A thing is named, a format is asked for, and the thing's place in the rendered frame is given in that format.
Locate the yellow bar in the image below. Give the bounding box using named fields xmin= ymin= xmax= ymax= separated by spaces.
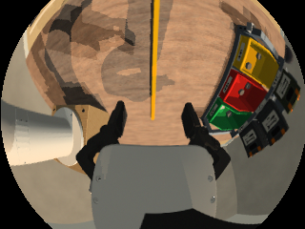
xmin=152 ymin=0 xmax=159 ymax=120

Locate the red open bin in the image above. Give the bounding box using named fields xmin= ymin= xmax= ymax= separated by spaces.
xmin=219 ymin=69 xmax=267 ymax=112

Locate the green bin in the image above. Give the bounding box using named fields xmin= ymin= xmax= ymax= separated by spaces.
xmin=207 ymin=97 xmax=253 ymax=131

